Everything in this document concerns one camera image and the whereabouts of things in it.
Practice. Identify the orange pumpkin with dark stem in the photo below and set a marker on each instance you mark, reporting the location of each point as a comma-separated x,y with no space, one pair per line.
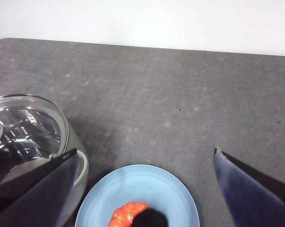
123,212

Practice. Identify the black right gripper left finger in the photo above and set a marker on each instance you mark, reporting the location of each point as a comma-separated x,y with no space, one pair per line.
31,203

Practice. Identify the pale green electric steamer pot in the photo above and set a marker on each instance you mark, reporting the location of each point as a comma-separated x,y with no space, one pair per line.
73,170

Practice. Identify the blue plate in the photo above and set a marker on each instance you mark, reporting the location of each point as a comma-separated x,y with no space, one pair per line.
142,186

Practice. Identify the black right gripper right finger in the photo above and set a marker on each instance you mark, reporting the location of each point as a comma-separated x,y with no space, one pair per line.
256,201

